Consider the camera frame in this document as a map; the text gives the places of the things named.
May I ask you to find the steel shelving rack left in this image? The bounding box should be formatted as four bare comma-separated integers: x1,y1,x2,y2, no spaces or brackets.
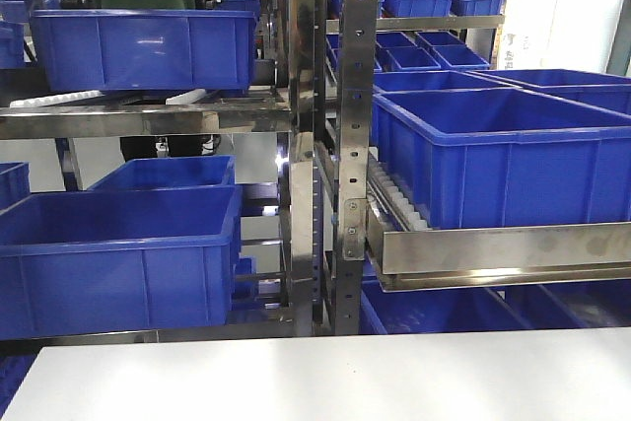
1,0,319,345

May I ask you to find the steel shelving rack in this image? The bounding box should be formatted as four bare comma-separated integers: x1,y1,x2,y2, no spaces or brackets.
1,0,319,345
313,0,630,335

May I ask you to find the blue bin behind lower left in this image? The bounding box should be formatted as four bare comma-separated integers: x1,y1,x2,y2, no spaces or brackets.
89,155,236,191

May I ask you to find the steel shelving rack right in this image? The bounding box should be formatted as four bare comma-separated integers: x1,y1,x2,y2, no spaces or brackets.
313,0,630,335

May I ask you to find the large blue bin right shelf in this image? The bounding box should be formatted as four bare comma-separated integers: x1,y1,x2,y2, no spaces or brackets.
374,88,630,229

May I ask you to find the large blue bin lower left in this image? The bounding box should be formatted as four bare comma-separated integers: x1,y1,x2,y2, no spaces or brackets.
1,185,242,340

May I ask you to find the blue bin upper left shelf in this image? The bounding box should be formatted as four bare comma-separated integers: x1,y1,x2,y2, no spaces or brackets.
31,9,257,92

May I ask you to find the blue bin far right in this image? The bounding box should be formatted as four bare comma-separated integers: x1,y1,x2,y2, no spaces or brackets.
472,69,630,115

